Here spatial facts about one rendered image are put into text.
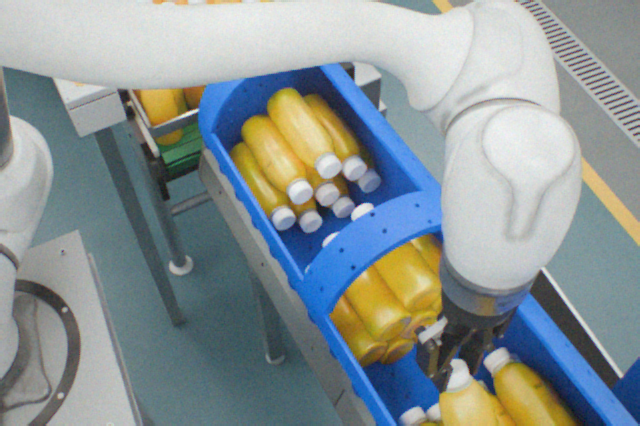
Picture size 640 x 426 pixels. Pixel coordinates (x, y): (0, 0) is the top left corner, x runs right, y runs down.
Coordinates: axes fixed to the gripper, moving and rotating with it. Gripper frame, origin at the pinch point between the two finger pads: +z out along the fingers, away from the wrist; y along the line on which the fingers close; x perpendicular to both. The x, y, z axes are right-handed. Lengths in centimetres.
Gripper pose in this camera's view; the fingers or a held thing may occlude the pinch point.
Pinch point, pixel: (455, 363)
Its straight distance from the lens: 89.6
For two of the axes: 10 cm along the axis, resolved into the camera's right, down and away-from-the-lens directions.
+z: 0.3, 5.8, 8.1
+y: 8.8, -4.0, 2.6
